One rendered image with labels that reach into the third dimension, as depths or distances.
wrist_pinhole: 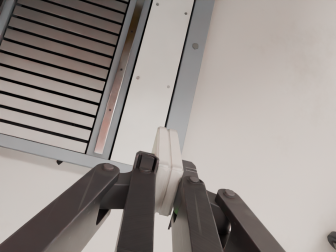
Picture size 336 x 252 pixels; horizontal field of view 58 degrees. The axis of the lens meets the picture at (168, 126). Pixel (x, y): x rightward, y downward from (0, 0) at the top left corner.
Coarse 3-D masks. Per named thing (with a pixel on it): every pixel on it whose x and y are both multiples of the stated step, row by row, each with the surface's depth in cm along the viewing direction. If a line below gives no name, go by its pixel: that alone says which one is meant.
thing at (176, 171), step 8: (168, 136) 21; (176, 136) 21; (168, 144) 20; (176, 144) 20; (176, 152) 18; (176, 160) 17; (176, 168) 16; (168, 176) 16; (176, 176) 16; (168, 184) 16; (176, 184) 16; (168, 192) 16; (168, 200) 17; (160, 208) 17; (168, 208) 17
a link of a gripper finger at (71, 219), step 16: (96, 176) 14; (112, 176) 14; (64, 192) 12; (80, 192) 12; (96, 192) 12; (48, 208) 11; (64, 208) 11; (80, 208) 11; (96, 208) 13; (32, 224) 10; (48, 224) 10; (64, 224) 10; (80, 224) 11; (96, 224) 14; (16, 240) 9; (32, 240) 9; (48, 240) 9; (64, 240) 10; (80, 240) 12
